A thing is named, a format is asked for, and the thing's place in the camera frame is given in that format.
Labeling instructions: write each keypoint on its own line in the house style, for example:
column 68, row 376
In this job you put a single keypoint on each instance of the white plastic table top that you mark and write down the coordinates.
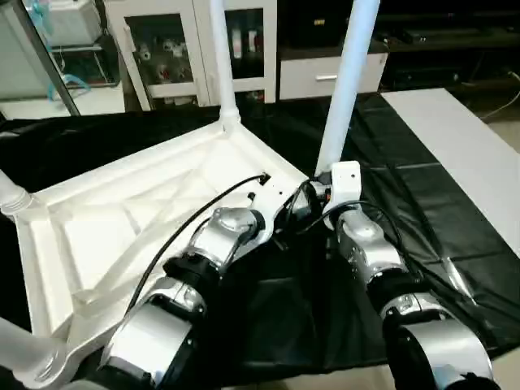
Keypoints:
column 101, row 223

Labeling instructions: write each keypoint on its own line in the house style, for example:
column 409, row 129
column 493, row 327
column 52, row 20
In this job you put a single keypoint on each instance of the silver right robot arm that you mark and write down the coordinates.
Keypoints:
column 373, row 248

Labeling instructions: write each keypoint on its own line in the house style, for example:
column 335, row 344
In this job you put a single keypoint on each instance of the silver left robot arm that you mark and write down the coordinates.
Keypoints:
column 219, row 243

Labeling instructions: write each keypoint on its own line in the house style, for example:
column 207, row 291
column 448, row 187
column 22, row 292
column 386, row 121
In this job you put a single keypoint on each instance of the black shiny table mat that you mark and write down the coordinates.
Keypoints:
column 406, row 203

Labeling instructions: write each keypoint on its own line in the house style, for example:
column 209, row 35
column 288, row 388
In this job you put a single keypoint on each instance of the white drawer unit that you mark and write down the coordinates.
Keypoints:
column 300, row 79

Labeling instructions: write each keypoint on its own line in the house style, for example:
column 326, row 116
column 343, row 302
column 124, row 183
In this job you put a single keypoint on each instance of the white side table board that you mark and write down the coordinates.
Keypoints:
column 459, row 142

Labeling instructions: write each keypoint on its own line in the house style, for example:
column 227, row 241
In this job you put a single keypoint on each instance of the black box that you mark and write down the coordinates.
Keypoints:
column 319, row 28

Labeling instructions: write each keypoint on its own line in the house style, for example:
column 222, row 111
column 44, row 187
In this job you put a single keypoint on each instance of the white glass door cabinet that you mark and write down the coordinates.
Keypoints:
column 174, row 87

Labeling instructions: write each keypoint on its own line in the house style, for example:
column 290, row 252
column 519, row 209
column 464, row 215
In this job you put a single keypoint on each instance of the light blue plastic stool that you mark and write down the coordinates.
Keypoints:
column 53, row 89

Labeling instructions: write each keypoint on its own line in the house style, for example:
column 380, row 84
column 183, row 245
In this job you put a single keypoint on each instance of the glass tank metal frame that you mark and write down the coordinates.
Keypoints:
column 85, row 61

